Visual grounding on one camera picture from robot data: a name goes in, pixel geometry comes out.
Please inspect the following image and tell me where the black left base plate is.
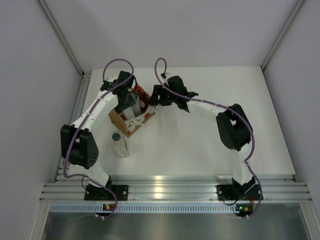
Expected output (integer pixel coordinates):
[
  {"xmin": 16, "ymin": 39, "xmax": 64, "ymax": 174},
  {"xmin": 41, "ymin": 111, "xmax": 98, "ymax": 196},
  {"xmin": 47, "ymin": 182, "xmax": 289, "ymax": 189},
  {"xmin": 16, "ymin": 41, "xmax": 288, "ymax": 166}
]
[{"xmin": 84, "ymin": 184, "xmax": 129, "ymax": 201}]

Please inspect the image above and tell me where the white slotted cable duct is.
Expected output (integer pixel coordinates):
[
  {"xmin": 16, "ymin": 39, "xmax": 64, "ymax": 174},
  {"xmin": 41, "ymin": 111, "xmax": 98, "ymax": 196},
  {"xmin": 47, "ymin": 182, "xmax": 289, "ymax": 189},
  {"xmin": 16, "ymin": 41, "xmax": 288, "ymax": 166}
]
[{"xmin": 49, "ymin": 203, "xmax": 250, "ymax": 214}]

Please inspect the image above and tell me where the white bottle dark cap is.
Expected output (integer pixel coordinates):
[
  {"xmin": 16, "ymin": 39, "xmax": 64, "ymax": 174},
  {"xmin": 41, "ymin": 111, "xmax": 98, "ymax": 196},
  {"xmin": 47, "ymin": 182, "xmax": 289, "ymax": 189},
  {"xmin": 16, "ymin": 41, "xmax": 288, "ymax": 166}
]
[{"xmin": 122, "ymin": 95, "xmax": 142, "ymax": 120}]

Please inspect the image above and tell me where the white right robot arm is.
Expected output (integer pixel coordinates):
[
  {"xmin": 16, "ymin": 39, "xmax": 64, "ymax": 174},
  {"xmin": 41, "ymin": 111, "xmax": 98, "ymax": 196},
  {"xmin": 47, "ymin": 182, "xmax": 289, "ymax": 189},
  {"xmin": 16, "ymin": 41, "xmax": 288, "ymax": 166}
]
[{"xmin": 149, "ymin": 72, "xmax": 256, "ymax": 199}]

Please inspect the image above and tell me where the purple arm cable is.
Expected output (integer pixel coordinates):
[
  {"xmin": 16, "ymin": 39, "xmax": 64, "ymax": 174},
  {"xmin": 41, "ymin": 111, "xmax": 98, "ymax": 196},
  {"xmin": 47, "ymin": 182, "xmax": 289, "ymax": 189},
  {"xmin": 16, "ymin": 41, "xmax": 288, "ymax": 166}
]
[
  {"xmin": 154, "ymin": 58, "xmax": 264, "ymax": 220},
  {"xmin": 62, "ymin": 58, "xmax": 137, "ymax": 221}
]

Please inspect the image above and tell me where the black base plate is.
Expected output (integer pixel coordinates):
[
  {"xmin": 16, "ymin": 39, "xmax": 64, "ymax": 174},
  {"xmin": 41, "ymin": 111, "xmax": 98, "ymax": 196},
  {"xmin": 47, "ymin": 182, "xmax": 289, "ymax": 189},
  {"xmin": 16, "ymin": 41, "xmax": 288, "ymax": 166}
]
[
  {"xmin": 84, "ymin": 184, "xmax": 129, "ymax": 201},
  {"xmin": 216, "ymin": 184, "xmax": 262, "ymax": 202}
]

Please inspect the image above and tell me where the clear bottle dark cap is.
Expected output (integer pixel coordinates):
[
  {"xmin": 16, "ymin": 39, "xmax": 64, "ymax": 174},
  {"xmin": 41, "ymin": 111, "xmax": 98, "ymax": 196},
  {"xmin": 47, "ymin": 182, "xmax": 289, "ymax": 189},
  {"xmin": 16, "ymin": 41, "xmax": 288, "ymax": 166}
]
[{"xmin": 111, "ymin": 131, "xmax": 130, "ymax": 158}]

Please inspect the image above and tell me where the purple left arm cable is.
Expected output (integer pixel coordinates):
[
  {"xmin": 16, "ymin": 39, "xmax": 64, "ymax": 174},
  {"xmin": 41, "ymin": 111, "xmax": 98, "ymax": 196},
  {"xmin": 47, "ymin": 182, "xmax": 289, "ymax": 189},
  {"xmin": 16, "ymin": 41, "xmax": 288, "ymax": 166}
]
[{"xmin": 62, "ymin": 58, "xmax": 137, "ymax": 221}]

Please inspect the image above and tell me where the red cap dish soap bottle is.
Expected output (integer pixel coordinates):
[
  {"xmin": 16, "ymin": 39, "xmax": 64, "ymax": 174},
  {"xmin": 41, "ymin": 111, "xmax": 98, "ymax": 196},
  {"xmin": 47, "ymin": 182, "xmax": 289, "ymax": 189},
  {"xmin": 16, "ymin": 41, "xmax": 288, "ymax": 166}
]
[{"xmin": 134, "ymin": 84, "xmax": 150, "ymax": 103}]

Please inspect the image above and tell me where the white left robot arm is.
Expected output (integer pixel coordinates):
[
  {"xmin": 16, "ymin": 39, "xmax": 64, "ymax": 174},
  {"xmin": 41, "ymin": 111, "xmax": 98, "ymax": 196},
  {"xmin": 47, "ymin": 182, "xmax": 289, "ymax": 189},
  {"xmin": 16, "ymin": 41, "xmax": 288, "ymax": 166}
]
[{"xmin": 60, "ymin": 71, "xmax": 135, "ymax": 200}]

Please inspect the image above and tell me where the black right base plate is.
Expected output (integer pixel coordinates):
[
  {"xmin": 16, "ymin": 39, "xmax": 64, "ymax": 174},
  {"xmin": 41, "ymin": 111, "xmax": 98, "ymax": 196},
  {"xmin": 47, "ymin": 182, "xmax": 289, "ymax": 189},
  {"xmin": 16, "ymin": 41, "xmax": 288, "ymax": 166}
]
[{"xmin": 216, "ymin": 184, "xmax": 262, "ymax": 202}]

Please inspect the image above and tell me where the aluminium mounting rail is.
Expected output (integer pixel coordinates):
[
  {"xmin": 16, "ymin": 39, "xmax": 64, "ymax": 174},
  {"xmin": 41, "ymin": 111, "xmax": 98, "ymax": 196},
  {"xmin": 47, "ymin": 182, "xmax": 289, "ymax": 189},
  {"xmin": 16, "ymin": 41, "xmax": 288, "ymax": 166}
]
[{"xmin": 39, "ymin": 175, "xmax": 312, "ymax": 203}]

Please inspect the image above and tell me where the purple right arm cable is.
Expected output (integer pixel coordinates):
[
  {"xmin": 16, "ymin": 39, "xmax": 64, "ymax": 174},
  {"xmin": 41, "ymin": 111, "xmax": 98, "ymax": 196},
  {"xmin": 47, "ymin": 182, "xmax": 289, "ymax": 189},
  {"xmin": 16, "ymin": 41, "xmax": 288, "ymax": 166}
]
[{"xmin": 154, "ymin": 58, "xmax": 264, "ymax": 220}]

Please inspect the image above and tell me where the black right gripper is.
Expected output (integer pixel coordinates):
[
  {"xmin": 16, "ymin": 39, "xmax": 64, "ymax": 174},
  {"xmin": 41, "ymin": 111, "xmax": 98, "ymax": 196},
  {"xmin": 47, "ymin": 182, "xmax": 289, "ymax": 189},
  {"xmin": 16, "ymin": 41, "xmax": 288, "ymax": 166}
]
[{"xmin": 148, "ymin": 85, "xmax": 178, "ymax": 107}]

